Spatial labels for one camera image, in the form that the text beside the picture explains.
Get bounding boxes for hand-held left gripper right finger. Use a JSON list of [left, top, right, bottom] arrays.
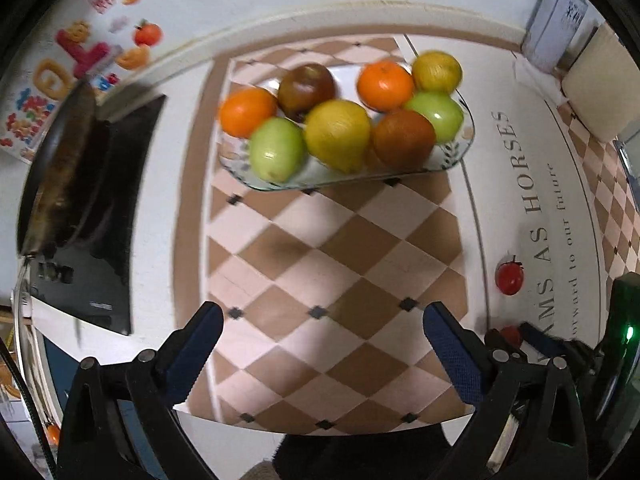
[[423, 302, 590, 480]]

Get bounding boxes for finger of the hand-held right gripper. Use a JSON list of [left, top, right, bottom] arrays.
[[484, 328, 528, 361], [519, 322, 597, 363]]

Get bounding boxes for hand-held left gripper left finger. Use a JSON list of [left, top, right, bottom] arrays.
[[56, 301, 225, 480]]

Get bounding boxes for floral oval plate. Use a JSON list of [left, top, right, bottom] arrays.
[[218, 62, 476, 192]]

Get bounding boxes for dark orange tangerine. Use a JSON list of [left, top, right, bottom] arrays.
[[371, 108, 437, 172]]

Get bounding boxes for green apple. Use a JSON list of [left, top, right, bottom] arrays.
[[402, 91, 466, 143], [248, 117, 308, 184]]

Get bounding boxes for large yellow lemon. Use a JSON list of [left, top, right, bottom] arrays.
[[304, 100, 372, 175]]

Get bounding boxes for orange mandarin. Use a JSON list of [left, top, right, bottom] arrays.
[[219, 87, 279, 139], [356, 60, 416, 113]]

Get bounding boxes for small round yellow citrus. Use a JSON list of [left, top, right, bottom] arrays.
[[411, 51, 463, 95]]

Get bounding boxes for red brown apple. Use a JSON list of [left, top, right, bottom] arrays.
[[277, 63, 337, 123]]

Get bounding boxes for blue kitchen cabinet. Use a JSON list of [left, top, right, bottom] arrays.
[[42, 335, 166, 480]]

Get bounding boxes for person's dark trousers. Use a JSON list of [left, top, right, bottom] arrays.
[[272, 422, 456, 480]]

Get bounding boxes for checkered table mat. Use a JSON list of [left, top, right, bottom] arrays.
[[172, 32, 640, 436]]

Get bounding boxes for black glass gas stove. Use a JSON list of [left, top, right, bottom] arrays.
[[27, 94, 168, 337]]

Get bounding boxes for cluttered storage rack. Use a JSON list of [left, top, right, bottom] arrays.
[[0, 305, 31, 401]]

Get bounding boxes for white folded paper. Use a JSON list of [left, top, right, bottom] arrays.
[[512, 52, 568, 106]]

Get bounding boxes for cream utensil holder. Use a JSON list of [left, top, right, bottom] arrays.
[[562, 22, 640, 143]]

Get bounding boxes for grey spray can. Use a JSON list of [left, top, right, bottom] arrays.
[[521, 0, 590, 73]]

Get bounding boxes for black wok with metal handle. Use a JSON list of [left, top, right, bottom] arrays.
[[16, 80, 113, 256]]

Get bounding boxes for gold ingot wall sticker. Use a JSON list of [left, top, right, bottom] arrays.
[[116, 45, 152, 71]]

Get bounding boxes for colourful lettered wall sticker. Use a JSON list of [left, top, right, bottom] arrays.
[[0, 20, 123, 163]]

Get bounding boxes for persimmon wall sticker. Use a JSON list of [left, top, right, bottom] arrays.
[[133, 20, 163, 47]]

